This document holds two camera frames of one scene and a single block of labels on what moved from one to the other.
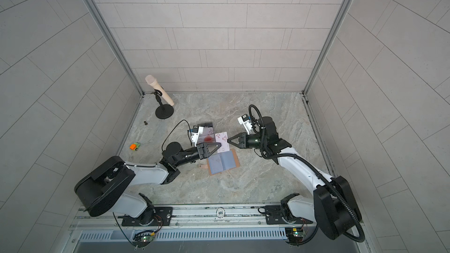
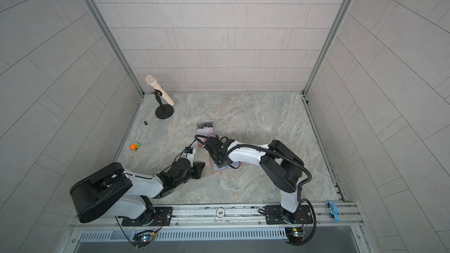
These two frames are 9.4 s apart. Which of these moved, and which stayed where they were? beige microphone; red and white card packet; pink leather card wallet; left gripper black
Moved: left gripper black
Stayed: pink leather card wallet; beige microphone; red and white card packet
